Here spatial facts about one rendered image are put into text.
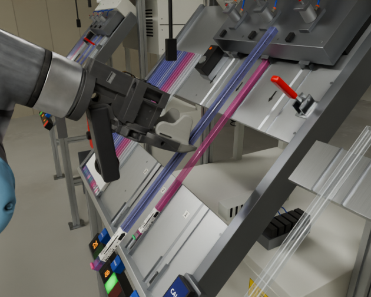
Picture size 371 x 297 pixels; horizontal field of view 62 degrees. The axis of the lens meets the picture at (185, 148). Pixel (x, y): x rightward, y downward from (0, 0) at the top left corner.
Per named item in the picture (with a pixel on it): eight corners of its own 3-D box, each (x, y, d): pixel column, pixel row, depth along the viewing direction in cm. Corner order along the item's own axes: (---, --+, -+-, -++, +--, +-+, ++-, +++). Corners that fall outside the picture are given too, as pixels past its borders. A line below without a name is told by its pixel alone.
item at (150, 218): (138, 241, 68) (133, 239, 67) (136, 237, 69) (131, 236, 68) (275, 56, 69) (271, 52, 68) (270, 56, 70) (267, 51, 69)
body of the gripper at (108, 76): (175, 96, 44) (96, 59, 37) (151, 151, 45) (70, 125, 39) (154, 87, 51) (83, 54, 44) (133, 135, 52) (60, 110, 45)
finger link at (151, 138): (184, 146, 47) (132, 126, 42) (180, 155, 47) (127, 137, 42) (172, 137, 51) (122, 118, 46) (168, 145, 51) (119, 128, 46)
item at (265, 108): (304, 157, 56) (292, 143, 54) (158, 91, 110) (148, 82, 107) (410, 12, 57) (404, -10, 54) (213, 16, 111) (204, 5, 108)
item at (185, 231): (174, 321, 54) (162, 317, 53) (89, 171, 108) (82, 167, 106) (238, 233, 55) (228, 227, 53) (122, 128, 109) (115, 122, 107)
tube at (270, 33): (98, 271, 52) (93, 270, 51) (96, 266, 53) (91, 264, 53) (278, 31, 53) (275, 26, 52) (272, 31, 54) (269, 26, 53)
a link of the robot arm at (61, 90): (32, 114, 36) (28, 99, 43) (71, 126, 39) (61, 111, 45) (56, 53, 35) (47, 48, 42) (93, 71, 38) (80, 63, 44)
